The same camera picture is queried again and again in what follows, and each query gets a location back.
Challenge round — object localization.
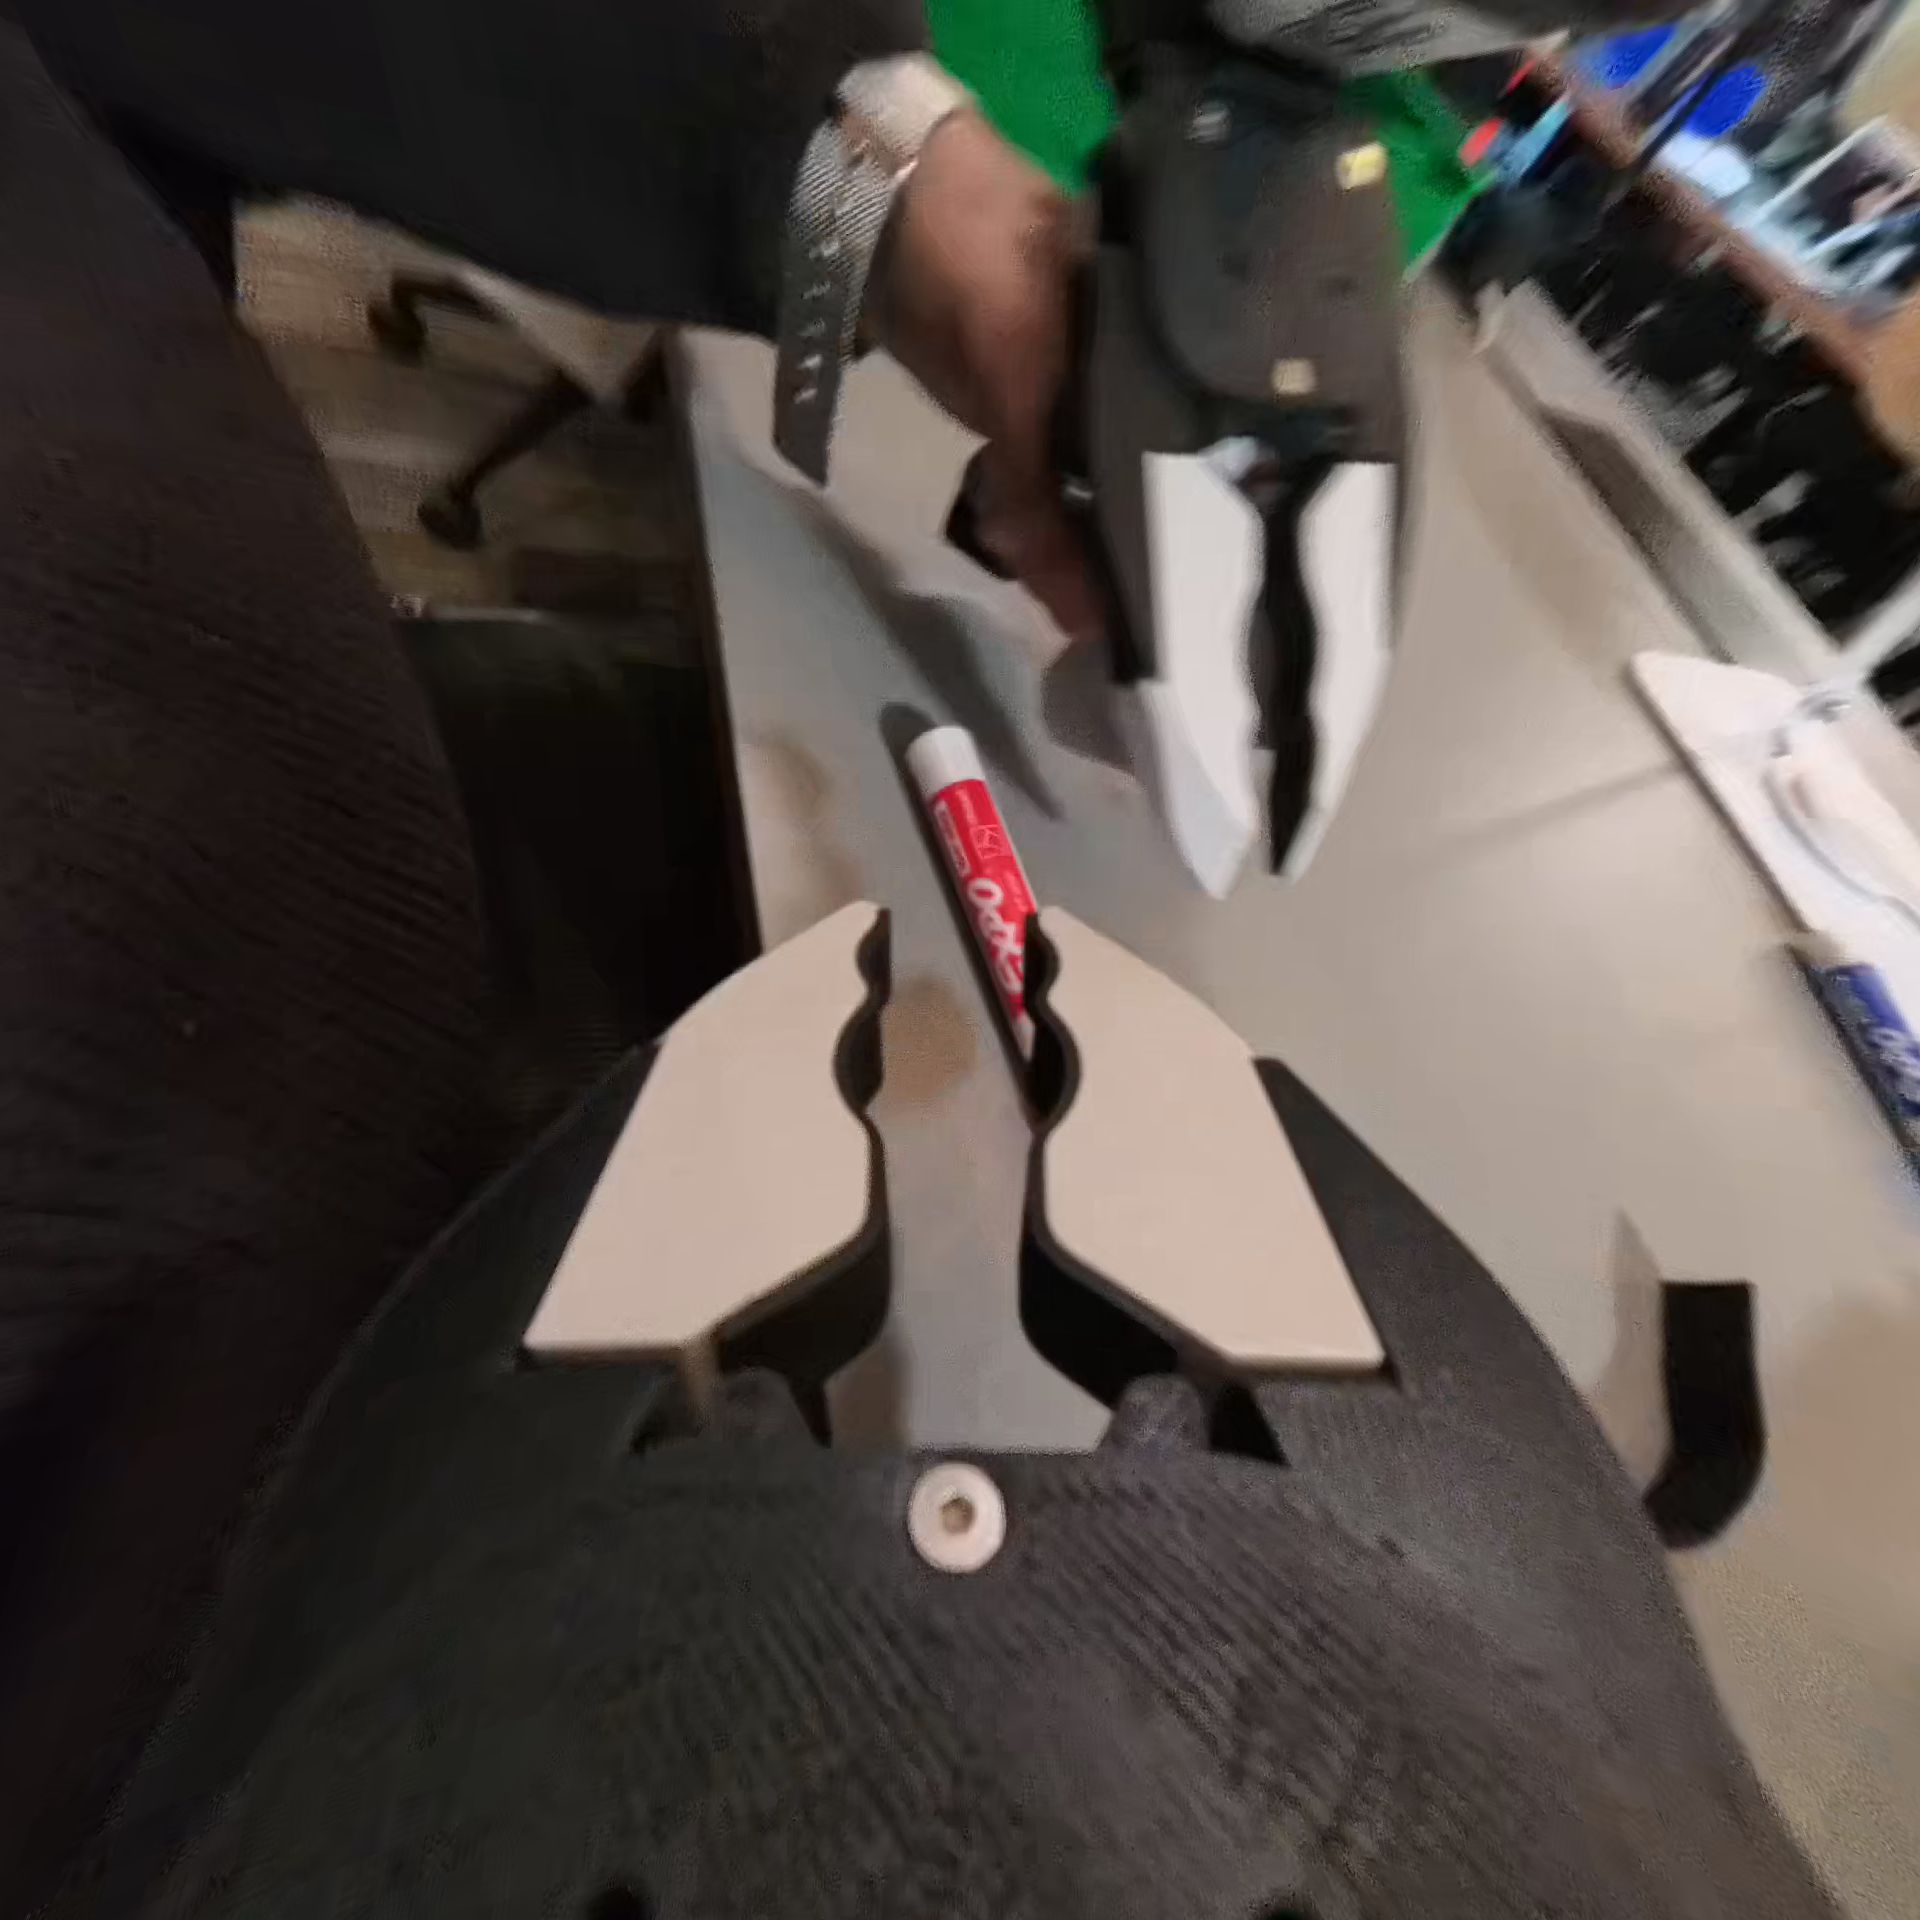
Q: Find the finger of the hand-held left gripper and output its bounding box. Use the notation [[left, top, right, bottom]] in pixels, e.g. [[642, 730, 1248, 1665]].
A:
[[1140, 450, 1270, 902], [1272, 462, 1401, 881]]

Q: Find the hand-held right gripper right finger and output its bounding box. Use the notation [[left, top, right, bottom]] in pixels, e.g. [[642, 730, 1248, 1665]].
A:
[[1019, 902, 1387, 1375]]

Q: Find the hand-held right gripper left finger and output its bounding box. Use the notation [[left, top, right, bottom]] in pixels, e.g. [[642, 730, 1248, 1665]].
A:
[[521, 901, 897, 1414]]

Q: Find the red dry erase marker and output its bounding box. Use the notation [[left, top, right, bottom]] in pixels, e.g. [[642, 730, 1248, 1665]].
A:
[[904, 724, 1047, 1069]]

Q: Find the black hook-and-loop strap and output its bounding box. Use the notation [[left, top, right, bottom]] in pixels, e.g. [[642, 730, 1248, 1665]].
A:
[[1641, 1281, 1769, 1550]]

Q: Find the blue dry erase marker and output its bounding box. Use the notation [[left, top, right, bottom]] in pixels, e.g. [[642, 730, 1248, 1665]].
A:
[[1798, 949, 1920, 1163]]

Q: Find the person's left forearm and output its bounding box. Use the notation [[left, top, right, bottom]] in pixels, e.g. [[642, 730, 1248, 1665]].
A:
[[225, 0, 940, 339]]

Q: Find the person's left hand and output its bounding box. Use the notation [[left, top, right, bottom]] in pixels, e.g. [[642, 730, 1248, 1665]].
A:
[[884, 113, 1113, 639]]

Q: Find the grey wristwatch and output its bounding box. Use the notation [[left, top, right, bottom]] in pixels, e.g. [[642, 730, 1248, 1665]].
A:
[[776, 53, 980, 489]]

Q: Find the black office chair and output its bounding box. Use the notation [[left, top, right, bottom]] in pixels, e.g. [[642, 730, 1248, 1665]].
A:
[[368, 277, 670, 549]]

